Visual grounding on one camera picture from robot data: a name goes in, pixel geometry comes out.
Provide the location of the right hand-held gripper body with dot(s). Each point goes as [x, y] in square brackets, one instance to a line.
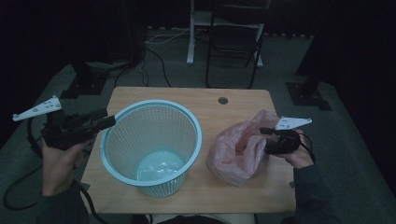
[285, 141]

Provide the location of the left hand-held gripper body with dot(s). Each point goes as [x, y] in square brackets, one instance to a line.
[62, 135]

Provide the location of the pink plastic bag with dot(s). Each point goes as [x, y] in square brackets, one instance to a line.
[239, 155]

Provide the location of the light blue mesh bin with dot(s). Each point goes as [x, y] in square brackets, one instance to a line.
[152, 149]

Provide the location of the person's right hand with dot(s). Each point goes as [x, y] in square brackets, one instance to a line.
[300, 155]

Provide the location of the person's left hand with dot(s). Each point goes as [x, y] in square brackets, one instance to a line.
[59, 168]

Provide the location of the black stand base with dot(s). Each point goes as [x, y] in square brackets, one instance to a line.
[306, 93]
[85, 82]

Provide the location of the black folding chair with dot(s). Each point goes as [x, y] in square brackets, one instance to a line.
[232, 40]

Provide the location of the white desk frame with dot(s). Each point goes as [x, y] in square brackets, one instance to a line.
[190, 46]

